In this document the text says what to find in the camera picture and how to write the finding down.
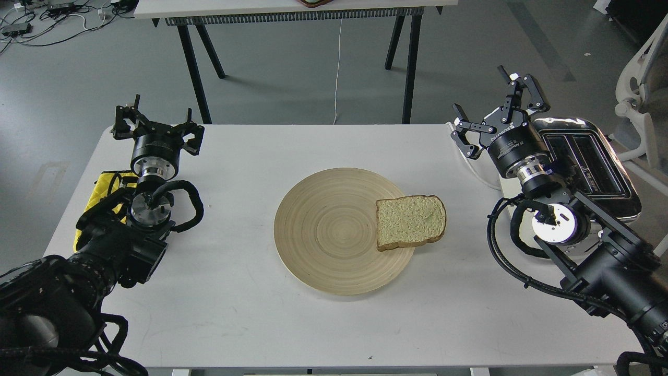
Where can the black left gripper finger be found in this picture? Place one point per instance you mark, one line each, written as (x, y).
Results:
(190, 133)
(130, 122)

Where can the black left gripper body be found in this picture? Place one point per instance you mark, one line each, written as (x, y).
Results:
(157, 151)

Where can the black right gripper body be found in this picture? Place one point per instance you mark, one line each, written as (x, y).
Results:
(517, 150)

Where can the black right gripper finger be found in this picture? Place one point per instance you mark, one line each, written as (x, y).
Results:
(471, 137)
(526, 97)

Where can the slice of brown bread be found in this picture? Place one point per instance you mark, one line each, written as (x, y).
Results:
(409, 221)

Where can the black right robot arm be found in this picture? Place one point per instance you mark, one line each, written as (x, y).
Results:
(573, 208)

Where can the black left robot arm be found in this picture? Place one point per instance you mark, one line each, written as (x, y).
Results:
(52, 316)

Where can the white chrome toaster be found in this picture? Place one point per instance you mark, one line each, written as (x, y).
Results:
(582, 160)

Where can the white office chair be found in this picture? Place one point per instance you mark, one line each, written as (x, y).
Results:
(641, 95)

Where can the white table with black legs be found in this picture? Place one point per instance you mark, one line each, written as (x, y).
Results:
(199, 14)

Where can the round bamboo plate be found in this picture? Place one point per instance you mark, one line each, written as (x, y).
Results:
(325, 232)

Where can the brown object on back table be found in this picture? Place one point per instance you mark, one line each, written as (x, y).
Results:
(314, 3)

